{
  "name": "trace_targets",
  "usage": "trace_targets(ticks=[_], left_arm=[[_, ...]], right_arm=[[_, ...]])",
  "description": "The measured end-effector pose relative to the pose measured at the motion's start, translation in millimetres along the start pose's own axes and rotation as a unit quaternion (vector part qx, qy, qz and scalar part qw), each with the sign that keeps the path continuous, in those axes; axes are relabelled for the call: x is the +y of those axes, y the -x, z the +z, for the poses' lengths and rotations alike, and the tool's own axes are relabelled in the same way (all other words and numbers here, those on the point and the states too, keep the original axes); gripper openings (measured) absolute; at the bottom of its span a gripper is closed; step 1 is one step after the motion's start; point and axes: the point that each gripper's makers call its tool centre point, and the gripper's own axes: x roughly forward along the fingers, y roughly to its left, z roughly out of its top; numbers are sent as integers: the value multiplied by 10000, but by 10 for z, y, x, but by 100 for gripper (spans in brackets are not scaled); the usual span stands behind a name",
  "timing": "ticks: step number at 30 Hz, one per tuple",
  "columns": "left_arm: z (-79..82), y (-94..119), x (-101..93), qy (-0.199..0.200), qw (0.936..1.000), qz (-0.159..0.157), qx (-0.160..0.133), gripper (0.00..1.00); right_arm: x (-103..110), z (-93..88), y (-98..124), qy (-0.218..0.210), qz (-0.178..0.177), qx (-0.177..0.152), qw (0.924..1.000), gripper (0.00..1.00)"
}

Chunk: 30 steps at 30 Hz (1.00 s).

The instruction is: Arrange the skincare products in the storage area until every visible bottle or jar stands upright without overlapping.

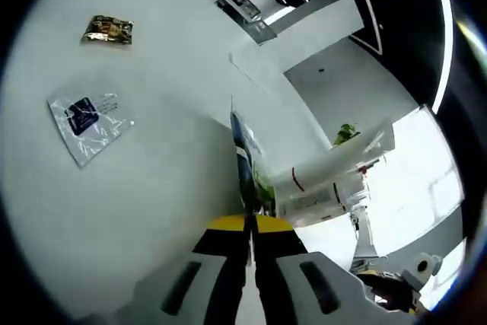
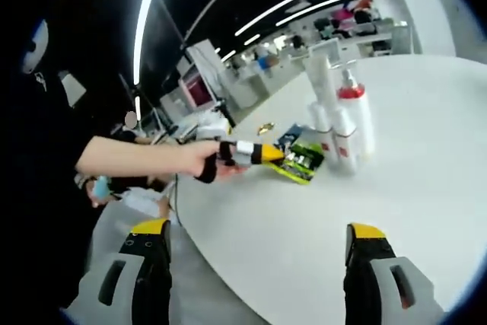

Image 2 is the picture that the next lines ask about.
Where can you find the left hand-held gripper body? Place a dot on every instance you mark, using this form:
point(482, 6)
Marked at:
point(243, 153)

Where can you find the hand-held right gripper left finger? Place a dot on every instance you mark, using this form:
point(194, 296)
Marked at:
point(154, 275)

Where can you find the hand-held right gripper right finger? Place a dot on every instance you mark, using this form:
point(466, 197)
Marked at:
point(363, 275)

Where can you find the gold foil skincare sachet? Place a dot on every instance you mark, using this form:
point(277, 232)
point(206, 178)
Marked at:
point(266, 128)

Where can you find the silver blue skincare sachet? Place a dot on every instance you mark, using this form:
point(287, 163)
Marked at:
point(291, 136)

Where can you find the green black skincare sachet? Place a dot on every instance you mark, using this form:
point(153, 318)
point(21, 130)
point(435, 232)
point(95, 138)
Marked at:
point(304, 167)

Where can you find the large white skincare bottle red label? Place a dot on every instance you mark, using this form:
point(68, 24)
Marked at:
point(344, 150)

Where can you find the white skincare tube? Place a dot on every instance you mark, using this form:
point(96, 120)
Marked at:
point(321, 81)

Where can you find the white skincare pump bottle red collar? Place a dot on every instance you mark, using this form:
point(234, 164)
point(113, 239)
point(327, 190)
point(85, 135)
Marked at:
point(359, 123)

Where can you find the white desk black legs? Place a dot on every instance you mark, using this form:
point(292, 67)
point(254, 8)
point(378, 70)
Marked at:
point(207, 115)

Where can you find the dark red standing screen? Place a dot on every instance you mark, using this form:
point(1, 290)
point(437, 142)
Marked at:
point(198, 91)

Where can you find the long ceiling light strip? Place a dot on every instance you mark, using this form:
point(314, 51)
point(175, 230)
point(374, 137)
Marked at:
point(137, 36)

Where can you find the person's black shirt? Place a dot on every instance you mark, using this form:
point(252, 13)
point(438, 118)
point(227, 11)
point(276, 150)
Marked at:
point(38, 131)

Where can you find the white chest-worn device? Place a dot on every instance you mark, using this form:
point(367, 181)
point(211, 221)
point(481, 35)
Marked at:
point(36, 47)

